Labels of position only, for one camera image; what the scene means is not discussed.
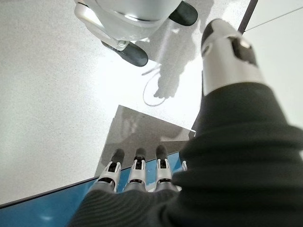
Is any black dishwasher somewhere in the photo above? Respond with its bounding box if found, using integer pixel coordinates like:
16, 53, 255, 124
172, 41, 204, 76
0, 105, 197, 227

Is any black robot foot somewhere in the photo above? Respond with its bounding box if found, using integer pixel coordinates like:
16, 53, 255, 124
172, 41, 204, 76
169, 1, 198, 26
101, 40, 149, 67

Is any white cabinet door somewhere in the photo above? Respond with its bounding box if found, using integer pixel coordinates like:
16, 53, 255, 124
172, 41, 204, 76
245, 7, 303, 133
246, 0, 303, 31

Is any black right robot foot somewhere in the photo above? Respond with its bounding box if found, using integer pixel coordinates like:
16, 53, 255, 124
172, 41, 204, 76
101, 40, 149, 67

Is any black left robot foot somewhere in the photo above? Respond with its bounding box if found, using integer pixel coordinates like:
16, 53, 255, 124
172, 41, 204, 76
169, 1, 198, 26

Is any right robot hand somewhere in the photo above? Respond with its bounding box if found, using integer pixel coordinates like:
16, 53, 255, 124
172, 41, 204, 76
67, 18, 303, 227

